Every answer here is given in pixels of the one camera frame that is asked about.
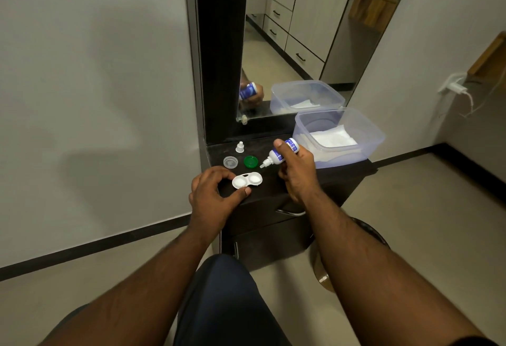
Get person's left hand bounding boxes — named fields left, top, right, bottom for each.
left=188, top=166, right=252, bottom=246

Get person's right hand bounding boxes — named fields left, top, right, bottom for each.
left=273, top=139, right=323, bottom=208

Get small solution dropper bottle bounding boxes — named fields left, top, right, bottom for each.
left=259, top=137, right=300, bottom=169

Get white contact lens case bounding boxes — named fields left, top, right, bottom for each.
left=231, top=172, right=263, bottom=190

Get person's right forearm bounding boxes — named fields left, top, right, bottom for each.
left=302, top=193, right=487, bottom=346

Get person's left forearm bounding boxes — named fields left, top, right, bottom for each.
left=39, top=227, right=214, bottom=346

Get clear plastic container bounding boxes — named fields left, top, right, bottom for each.
left=293, top=107, right=386, bottom=170

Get stack of white tissues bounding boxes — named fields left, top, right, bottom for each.
left=310, top=125, right=358, bottom=148

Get black dresser cabinet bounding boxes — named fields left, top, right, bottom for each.
left=182, top=0, right=378, bottom=271

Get trash bin with black liner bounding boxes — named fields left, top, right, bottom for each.
left=309, top=217, right=392, bottom=293

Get dark blue trousers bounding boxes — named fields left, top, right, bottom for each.
left=51, top=254, right=293, bottom=346

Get dresser mirror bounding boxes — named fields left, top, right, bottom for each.
left=236, top=0, right=420, bottom=123

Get black shirt sleeve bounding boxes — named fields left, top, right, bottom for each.
left=450, top=335, right=501, bottom=346

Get white wall charger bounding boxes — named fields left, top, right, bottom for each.
left=437, top=72, right=469, bottom=97

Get wooden wall shelf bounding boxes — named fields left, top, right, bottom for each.
left=466, top=31, right=506, bottom=84

